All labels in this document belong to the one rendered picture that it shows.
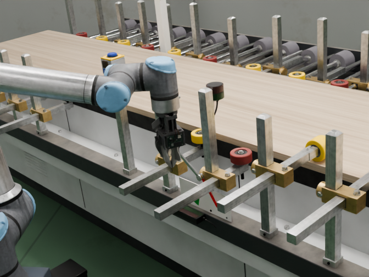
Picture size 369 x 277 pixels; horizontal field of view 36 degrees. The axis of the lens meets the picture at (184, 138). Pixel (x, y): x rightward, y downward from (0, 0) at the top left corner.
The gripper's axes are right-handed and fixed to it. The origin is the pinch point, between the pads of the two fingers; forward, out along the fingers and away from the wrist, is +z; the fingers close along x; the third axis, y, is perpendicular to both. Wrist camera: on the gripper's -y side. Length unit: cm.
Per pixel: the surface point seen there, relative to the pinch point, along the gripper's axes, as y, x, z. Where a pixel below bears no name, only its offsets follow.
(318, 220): 53, 24, 1
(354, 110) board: -17, 85, 5
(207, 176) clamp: -3.4, 13.7, 10.3
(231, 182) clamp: 4.0, 19.8, 11.1
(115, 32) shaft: -278, 46, 15
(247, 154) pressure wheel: -1.6, 29.2, 5.0
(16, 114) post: -140, -44, 19
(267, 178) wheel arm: 26.2, 22.5, -0.1
